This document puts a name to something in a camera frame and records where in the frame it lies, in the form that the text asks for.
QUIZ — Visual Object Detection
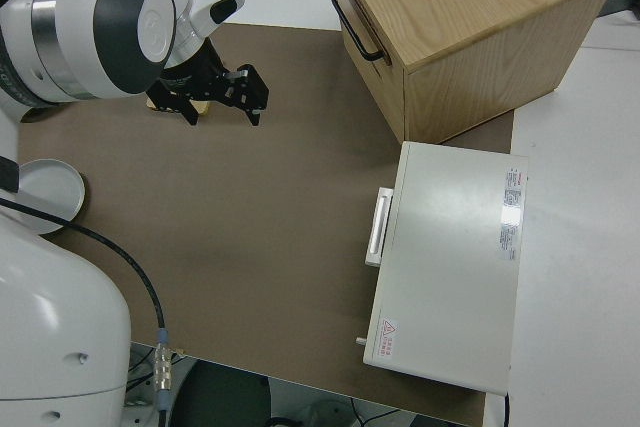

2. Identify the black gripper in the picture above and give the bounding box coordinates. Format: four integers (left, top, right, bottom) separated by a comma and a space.
146, 41, 270, 128

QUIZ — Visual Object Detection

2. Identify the gray plate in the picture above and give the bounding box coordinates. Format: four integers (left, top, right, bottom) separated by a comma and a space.
17, 159, 87, 237

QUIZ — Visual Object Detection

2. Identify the small wooden block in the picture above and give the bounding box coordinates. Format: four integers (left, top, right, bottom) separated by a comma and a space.
146, 98, 210, 119

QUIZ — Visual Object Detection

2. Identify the brown table mat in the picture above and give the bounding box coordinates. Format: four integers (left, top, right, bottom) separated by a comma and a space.
17, 22, 516, 427

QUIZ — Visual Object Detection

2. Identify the white toaster oven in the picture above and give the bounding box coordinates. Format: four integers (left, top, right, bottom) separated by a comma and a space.
355, 140, 530, 395

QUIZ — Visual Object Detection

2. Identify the black box handle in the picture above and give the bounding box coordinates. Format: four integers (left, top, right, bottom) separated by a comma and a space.
329, 0, 392, 63

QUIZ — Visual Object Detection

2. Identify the toaster oven door handle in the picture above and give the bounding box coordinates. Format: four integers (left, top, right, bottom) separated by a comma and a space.
364, 187, 395, 267

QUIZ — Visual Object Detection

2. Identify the black cable with metal connector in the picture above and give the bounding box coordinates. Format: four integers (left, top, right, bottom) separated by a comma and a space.
0, 196, 174, 427

